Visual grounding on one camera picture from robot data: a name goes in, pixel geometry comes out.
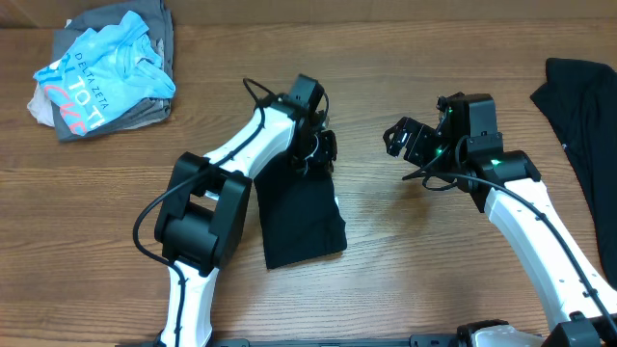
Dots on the black t-shirt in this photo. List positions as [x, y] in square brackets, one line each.
[299, 217]

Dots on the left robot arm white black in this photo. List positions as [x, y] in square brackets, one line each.
[285, 153]

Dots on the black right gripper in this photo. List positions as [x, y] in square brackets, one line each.
[420, 134]

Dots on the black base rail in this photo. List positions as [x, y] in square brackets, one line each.
[337, 342]

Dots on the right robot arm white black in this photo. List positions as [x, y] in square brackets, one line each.
[579, 305]

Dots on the grey folded garment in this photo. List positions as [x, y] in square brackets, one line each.
[161, 34]

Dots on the light blue printed t-shirt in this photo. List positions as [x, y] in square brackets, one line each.
[103, 75]

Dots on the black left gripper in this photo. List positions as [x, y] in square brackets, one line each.
[325, 158]

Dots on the white folded garment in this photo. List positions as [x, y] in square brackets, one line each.
[40, 106]

